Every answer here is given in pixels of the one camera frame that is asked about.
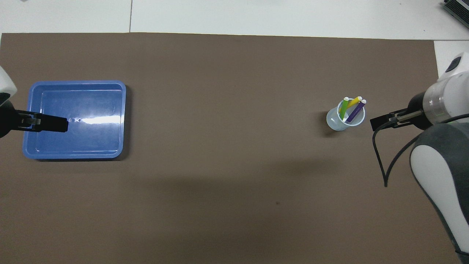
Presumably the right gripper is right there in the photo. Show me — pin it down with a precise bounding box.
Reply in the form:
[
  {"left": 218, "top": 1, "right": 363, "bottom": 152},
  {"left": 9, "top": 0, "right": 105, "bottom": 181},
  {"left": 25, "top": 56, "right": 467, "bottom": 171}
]
[{"left": 389, "top": 91, "right": 434, "bottom": 131}]

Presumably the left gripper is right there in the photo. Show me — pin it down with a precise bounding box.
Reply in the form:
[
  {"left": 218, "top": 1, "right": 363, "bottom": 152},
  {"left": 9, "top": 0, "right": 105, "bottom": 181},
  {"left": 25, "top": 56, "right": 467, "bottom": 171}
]
[{"left": 0, "top": 99, "right": 38, "bottom": 139}]

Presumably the purple pen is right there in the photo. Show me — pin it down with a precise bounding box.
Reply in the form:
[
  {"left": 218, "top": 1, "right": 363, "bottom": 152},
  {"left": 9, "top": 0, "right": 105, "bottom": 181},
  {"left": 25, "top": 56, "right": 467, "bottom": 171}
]
[{"left": 345, "top": 99, "right": 367, "bottom": 124}]

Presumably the yellow pen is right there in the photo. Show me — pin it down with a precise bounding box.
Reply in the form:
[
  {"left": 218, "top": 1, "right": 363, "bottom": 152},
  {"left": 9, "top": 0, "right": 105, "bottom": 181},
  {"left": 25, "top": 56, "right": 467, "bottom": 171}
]
[{"left": 344, "top": 96, "right": 363, "bottom": 111}]

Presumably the green pen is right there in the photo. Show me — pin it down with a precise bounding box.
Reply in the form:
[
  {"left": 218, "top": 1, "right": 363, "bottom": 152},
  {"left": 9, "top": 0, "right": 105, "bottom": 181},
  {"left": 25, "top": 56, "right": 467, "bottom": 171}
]
[{"left": 339, "top": 96, "right": 350, "bottom": 121}]

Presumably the blue plastic tray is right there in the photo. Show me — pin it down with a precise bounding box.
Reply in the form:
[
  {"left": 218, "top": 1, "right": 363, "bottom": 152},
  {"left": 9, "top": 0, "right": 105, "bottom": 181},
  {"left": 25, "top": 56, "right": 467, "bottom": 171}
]
[{"left": 22, "top": 80, "right": 127, "bottom": 161}]

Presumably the clear plastic cup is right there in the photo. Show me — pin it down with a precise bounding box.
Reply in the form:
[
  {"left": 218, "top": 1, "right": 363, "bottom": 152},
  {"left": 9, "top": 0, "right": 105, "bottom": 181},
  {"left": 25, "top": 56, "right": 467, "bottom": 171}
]
[{"left": 326, "top": 97, "right": 366, "bottom": 132}]

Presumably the dark grey device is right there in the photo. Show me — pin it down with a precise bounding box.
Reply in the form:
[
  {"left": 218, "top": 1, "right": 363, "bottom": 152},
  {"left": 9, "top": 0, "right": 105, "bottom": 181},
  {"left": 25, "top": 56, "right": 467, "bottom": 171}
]
[{"left": 441, "top": 0, "right": 469, "bottom": 23}]

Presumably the black cable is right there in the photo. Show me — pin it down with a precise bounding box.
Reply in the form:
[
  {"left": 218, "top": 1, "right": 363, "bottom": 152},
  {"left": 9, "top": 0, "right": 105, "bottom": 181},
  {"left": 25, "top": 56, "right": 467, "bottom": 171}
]
[{"left": 372, "top": 114, "right": 469, "bottom": 188}]

